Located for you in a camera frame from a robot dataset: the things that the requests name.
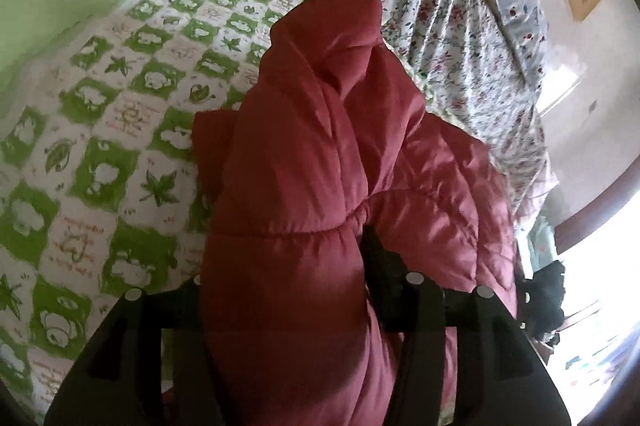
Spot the red quilted jacket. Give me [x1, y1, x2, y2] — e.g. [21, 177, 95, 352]
[191, 0, 521, 426]

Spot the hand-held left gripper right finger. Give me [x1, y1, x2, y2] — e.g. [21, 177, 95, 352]
[359, 225, 572, 426]

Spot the dark object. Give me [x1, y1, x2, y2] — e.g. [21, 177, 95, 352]
[520, 258, 568, 349]

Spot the green patterned blanket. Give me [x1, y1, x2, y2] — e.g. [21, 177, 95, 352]
[0, 0, 331, 417]

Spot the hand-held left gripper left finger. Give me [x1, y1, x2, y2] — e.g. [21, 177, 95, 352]
[44, 275, 213, 426]

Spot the white floral bedsheet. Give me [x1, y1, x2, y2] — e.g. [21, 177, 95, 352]
[107, 0, 553, 217]

